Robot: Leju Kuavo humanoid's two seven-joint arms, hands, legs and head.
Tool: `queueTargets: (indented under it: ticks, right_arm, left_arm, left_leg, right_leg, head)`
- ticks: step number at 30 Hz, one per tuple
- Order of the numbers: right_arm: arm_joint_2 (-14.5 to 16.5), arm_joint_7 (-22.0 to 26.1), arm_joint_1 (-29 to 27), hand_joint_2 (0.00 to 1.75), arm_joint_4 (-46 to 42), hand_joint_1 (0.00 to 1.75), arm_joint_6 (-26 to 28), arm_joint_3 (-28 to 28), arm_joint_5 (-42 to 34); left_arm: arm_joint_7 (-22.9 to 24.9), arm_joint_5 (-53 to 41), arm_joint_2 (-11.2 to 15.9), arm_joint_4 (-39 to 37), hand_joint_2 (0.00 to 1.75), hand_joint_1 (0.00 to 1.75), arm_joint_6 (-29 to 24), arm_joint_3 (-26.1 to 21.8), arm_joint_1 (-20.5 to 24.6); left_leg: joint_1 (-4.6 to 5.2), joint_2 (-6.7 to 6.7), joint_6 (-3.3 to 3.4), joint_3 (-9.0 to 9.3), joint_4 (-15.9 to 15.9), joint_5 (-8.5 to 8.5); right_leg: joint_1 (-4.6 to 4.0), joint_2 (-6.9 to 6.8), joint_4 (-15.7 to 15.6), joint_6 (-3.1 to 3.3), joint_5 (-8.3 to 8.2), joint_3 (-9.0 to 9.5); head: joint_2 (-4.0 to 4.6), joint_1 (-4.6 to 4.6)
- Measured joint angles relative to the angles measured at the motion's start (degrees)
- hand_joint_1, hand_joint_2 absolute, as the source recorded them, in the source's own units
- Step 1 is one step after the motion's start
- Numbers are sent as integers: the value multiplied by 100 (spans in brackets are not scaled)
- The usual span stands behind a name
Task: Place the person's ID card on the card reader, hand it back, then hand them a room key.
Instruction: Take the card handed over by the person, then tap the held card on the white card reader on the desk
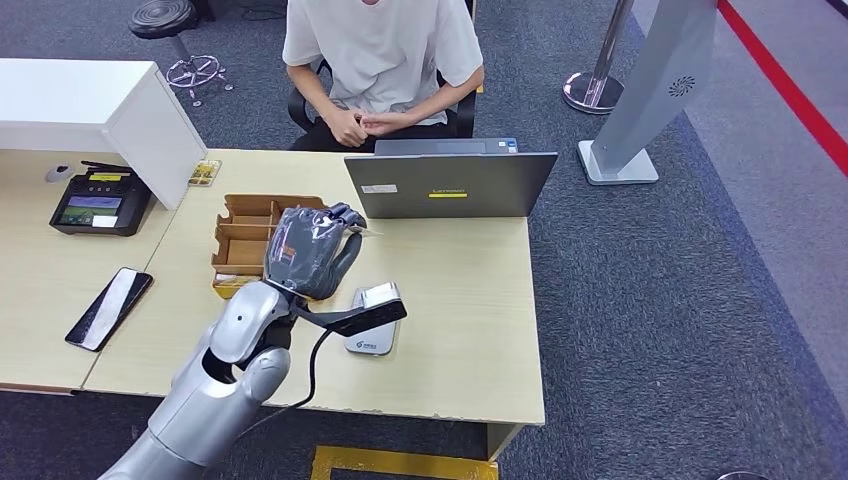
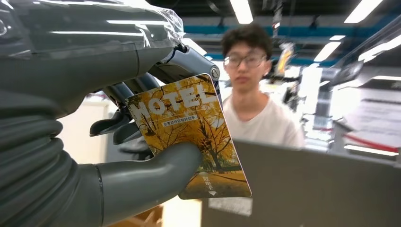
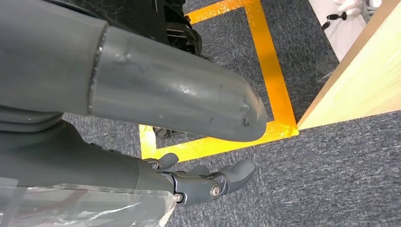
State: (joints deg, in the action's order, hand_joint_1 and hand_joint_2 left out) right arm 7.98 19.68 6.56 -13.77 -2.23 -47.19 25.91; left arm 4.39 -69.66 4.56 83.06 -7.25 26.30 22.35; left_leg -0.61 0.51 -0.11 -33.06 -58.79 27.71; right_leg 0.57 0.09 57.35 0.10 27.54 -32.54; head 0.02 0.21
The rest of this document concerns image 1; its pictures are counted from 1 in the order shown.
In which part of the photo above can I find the person's left hand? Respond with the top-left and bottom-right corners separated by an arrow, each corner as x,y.
360,111 -> 415,138

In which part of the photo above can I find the person's right hand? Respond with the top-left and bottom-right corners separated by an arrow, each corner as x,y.
325,109 -> 369,149

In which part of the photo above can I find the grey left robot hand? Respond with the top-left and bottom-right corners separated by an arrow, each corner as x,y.
263,201 -> 368,303

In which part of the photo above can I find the divided cardboard box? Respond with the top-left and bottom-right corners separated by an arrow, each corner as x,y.
210,193 -> 329,301

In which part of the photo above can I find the person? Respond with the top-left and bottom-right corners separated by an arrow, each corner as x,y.
281,0 -> 486,154

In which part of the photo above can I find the white card in box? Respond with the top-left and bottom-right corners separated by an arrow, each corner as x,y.
213,272 -> 264,288

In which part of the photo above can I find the grey card reader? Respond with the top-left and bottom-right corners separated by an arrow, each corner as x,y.
343,286 -> 403,358

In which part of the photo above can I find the yellow printed card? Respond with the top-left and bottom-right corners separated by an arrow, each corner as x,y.
188,158 -> 223,188

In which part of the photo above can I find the grey laptop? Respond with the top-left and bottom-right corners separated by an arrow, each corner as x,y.
343,137 -> 559,221

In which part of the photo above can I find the black smartphone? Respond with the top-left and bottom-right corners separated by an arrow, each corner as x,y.
64,266 -> 155,353

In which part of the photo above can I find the black payment terminal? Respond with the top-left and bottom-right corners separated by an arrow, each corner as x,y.
48,160 -> 154,238

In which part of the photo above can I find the black round stool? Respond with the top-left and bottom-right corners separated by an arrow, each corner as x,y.
127,0 -> 235,109

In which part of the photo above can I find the yellow floor tape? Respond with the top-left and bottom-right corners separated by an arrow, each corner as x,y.
309,445 -> 499,480

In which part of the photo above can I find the grey kiosk stand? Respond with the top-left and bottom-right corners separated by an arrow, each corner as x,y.
577,0 -> 720,187

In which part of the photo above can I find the white desk shelf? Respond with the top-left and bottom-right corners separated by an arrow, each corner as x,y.
0,58 -> 209,212

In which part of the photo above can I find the red floor tape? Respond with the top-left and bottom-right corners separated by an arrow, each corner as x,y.
717,0 -> 848,179

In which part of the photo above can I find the pale wrist camera, black bracket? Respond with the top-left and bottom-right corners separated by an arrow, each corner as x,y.
291,281 -> 409,338

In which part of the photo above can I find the black camera cable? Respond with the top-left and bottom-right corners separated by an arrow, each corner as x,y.
235,329 -> 334,439

